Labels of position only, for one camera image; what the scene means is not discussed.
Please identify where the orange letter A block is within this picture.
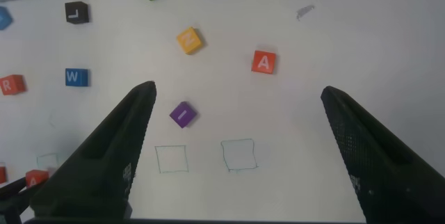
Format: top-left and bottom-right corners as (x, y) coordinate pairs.
(25, 169), (49, 187)
(250, 50), (277, 75)

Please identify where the yellow letter block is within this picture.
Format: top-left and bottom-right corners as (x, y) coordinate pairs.
(176, 26), (204, 55)

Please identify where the blue letter W block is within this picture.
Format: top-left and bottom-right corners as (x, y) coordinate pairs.
(65, 67), (89, 88)

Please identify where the purple letter I block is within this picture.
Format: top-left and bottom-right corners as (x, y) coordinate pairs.
(169, 101), (198, 129)

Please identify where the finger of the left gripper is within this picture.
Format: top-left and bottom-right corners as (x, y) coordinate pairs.
(0, 177), (28, 199)
(0, 186), (39, 224)

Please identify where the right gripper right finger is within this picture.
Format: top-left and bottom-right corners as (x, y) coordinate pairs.
(320, 85), (445, 224)

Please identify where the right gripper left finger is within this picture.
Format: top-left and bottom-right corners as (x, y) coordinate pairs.
(29, 80), (157, 220)

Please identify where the black letter L block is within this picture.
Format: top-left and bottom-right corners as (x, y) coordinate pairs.
(64, 1), (90, 25)

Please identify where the orange letter R block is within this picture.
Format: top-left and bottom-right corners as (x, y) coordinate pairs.
(0, 74), (27, 96)

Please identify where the small grey tape scrap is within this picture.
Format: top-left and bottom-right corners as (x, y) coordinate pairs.
(296, 4), (316, 22)

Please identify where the light blue letter block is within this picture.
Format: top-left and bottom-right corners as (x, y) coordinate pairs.
(0, 6), (14, 31)

